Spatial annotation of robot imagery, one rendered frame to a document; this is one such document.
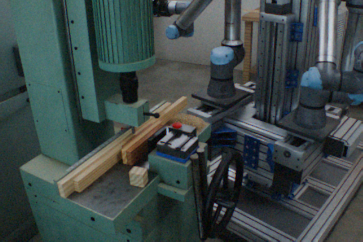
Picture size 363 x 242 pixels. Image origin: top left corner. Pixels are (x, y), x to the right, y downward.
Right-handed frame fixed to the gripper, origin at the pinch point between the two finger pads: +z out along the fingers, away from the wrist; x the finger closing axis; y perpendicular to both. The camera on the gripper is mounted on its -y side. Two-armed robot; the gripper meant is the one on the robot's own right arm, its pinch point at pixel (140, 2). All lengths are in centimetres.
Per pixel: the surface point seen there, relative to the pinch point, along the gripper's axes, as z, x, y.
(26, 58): -19, -97, -10
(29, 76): -18, -97, -4
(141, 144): -61, -94, 17
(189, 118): -65, -69, 21
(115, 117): -50, -92, 10
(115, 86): -46, -84, 3
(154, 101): 71, 95, 138
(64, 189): -53, -122, 15
